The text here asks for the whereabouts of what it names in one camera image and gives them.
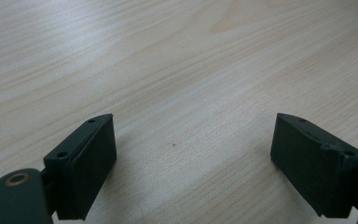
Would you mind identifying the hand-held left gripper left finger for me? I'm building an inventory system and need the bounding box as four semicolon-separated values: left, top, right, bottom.
43;113;117;221

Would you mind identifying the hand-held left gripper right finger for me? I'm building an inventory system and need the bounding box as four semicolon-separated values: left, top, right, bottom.
269;112;358;218

